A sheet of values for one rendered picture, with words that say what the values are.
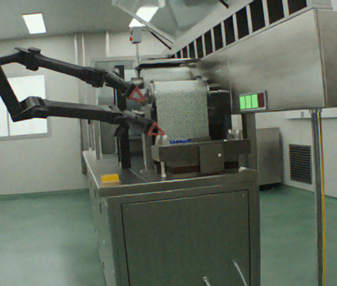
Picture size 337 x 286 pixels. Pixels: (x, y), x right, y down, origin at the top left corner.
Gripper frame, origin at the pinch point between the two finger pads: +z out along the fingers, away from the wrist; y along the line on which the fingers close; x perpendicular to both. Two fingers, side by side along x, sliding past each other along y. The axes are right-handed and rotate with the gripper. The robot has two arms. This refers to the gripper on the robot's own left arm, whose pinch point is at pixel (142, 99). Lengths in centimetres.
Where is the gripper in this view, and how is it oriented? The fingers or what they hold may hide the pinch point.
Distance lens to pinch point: 196.9
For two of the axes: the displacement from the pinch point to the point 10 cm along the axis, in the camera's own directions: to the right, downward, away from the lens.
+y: 2.8, 0.7, -9.6
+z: 8.1, 5.2, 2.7
